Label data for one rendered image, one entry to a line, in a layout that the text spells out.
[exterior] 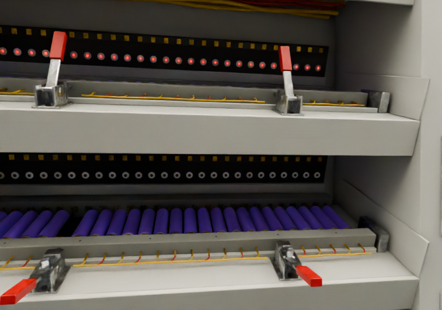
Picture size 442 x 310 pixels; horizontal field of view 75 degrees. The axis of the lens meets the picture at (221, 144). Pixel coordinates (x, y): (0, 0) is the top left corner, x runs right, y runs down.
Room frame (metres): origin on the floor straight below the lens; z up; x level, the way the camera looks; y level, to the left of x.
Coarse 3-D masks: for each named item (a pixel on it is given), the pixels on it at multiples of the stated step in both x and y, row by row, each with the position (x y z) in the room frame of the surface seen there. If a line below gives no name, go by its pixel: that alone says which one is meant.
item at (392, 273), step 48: (0, 192) 0.45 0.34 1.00; (48, 192) 0.46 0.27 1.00; (96, 192) 0.47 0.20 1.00; (144, 192) 0.48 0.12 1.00; (192, 192) 0.49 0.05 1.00; (240, 192) 0.50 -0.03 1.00; (384, 240) 0.39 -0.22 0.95; (0, 288) 0.30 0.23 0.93; (96, 288) 0.31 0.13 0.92; (144, 288) 0.31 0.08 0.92; (192, 288) 0.32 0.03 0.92; (240, 288) 0.32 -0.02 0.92; (288, 288) 0.33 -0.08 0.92; (336, 288) 0.34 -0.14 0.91; (384, 288) 0.35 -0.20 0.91
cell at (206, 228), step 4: (204, 208) 0.45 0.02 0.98; (200, 212) 0.44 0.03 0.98; (204, 212) 0.44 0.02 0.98; (208, 212) 0.45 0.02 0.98; (200, 216) 0.43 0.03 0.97; (204, 216) 0.43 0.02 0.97; (208, 216) 0.43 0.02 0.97; (200, 220) 0.42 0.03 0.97; (204, 220) 0.41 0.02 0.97; (208, 220) 0.42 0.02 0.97; (200, 224) 0.41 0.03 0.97; (204, 224) 0.40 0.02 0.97; (208, 224) 0.41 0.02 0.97; (200, 228) 0.40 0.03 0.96; (204, 228) 0.40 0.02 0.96; (208, 228) 0.40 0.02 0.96; (200, 232) 0.39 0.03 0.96
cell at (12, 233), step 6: (24, 216) 0.40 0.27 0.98; (30, 216) 0.40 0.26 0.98; (36, 216) 0.41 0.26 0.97; (18, 222) 0.39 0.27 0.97; (24, 222) 0.39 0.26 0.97; (30, 222) 0.40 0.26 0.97; (12, 228) 0.37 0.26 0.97; (18, 228) 0.37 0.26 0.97; (24, 228) 0.38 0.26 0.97; (6, 234) 0.36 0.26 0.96; (12, 234) 0.36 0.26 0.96; (18, 234) 0.37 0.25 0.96
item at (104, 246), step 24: (0, 240) 0.34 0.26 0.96; (24, 240) 0.34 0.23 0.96; (48, 240) 0.35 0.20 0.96; (72, 240) 0.35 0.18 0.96; (96, 240) 0.35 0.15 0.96; (120, 240) 0.35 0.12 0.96; (144, 240) 0.36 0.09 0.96; (168, 240) 0.36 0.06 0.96; (192, 240) 0.36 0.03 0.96; (216, 240) 0.36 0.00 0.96; (240, 240) 0.37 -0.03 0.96; (264, 240) 0.37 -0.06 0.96; (288, 240) 0.38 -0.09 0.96; (312, 240) 0.38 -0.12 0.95; (336, 240) 0.39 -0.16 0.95; (360, 240) 0.39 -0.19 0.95; (24, 264) 0.32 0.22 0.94; (120, 264) 0.34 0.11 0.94
